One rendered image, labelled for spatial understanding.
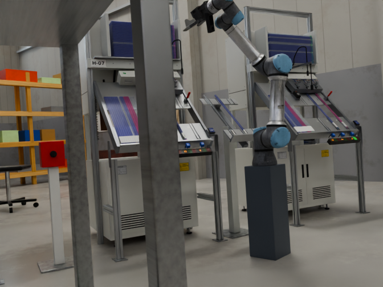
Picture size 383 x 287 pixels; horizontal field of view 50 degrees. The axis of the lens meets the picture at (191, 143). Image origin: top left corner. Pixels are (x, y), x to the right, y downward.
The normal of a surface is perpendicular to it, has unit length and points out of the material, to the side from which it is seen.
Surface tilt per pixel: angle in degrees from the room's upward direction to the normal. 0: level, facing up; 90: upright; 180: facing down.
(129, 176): 90
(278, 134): 98
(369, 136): 90
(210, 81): 90
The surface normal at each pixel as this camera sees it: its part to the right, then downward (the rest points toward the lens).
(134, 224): 0.44, -0.02
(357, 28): -0.67, 0.05
